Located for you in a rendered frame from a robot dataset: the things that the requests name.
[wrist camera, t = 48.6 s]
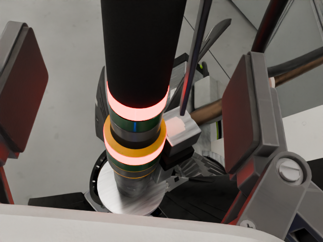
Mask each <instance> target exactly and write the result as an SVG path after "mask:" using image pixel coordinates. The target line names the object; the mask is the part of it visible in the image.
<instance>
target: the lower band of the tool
mask: <svg viewBox="0 0 323 242"><path fill-rule="evenodd" d="M104 136H105V139H106V141H107V143H108V145H109V146H110V147H111V148H112V149H113V150H114V151H115V152H117V153H118V154H120V155H122V156H125V157H132V158H140V157H146V156H148V155H151V154H152V153H154V152H155V151H157V150H158V149H159V148H160V147H161V145H162V144H163V142H164V140H165V137H166V124H165V121H164V119H163V118H162V122H161V132H160V135H159V137H158V139H157V140H156V141H155V142H154V143H153V144H152V145H150V146H148V147H146V148H143V149H129V148H126V147H123V146H121V145H120V144H118V143H117V142H116V141H115V140H114V138H113V137H112V134H111V131H110V115H108V117H107V119H106V121H105V124H104ZM119 175H120V174H119ZM121 176H122V175H121ZM145 176H147V175H145ZM123 177H125V176H123ZM143 177H144V176H143ZM126 178H129V177H126ZM138 178H141V177H138ZM131 179H137V178H131Z"/></svg>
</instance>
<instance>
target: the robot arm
mask: <svg viewBox="0 0 323 242"><path fill-rule="evenodd" d="M48 79H49V74H48V71H47V68H46V65H45V63H44V60H43V57H42V54H41V51H40V48H39V45H38V42H37V39H36V36H35V33H34V31H33V28H31V27H28V25H27V23H23V22H16V21H8V22H7V24H6V26H5V28H4V30H3V32H2V34H1V36H0V242H285V241H284V239H285V237H286V238H287V239H288V240H289V241H290V242H323V191H322V190H321V189H320V188H319V187H318V186H317V185H316V184H315V183H313V182H312V181H311V178H312V175H311V169H310V167H309V165H308V163H307V162H306V161H305V159H304V158H302V157H301V156H300V155H298V154H296V153H294V152H289V151H288V149H287V144H286V137H285V131H284V126H283V120H282V114H281V109H280V103H279V98H278V93H277V90H276V89H275V88H273V87H270V84H269V77H268V72H267V65H266V59H265V55H264V53H259V52H252V51H249V52H248V53H247V54H246V55H245V54H243V55H242V57H241V59H240V61H239V63H238V65H237V67H236V69H235V71H234V73H233V75H232V77H231V79H230V81H229V83H228V85H227V87H226V89H225V91H224V93H223V96H222V114H223V133H224V160H225V172H226V173H227V174H229V177H230V181H237V187H238V189H239V190H240V191H239V193H238V195H237V196H236V198H235V200H234V201H233V203H232V205H231V206H230V208H229V210H228V211H227V213H226V215H225V217H224V218H223V220H222V222H221V223H211V222H201V221H192V220H181V219H172V218H158V217H148V216H137V215H127V214H116V213H105V212H95V211H84V210H73V209H62V208H51V207H40V206H24V205H15V204H14V201H13V198H12V194H11V191H10V188H9V185H8V182H7V178H6V175H5V172H4V168H3V166H4V165H5V163H6V161H7V158H13V159H18V157H19V154H20V153H22V152H24V150H25V148H26V145H27V142H28V139H29V136H30V134H31V131H32V128H33V125H34V122H35V119H36V116H37V112H38V109H39V106H40V103H41V101H42V98H43V95H44V92H45V89H46V86H47V83H48Z"/></svg>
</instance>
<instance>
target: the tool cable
mask: <svg viewBox="0 0 323 242"><path fill-rule="evenodd" d="M287 2H288V0H270V2H269V4H268V7H267V9H266V11H265V14H264V16H263V19H262V21H261V24H260V26H259V29H258V31H257V34H256V36H255V39H254V42H253V45H252V48H251V51H252V52H259V53H264V52H265V49H266V47H267V44H268V42H269V40H270V37H271V35H272V33H273V31H274V29H275V26H276V24H277V22H278V20H279V18H280V16H281V14H282V12H283V10H284V8H285V6H286V4H287ZM321 57H323V46H322V47H320V48H318V49H315V50H313V51H311V52H309V53H306V54H304V55H302V56H300V57H297V58H295V59H292V60H289V61H287V62H284V63H281V64H278V65H276V66H272V67H267V72H268V77H269V84H270V87H273V88H274V87H275V80H274V77H275V76H278V75H282V74H284V73H287V72H289V71H292V70H294V69H297V68H299V67H301V66H304V65H306V64H308V63H310V62H312V61H315V60H317V59H319V58H321Z"/></svg>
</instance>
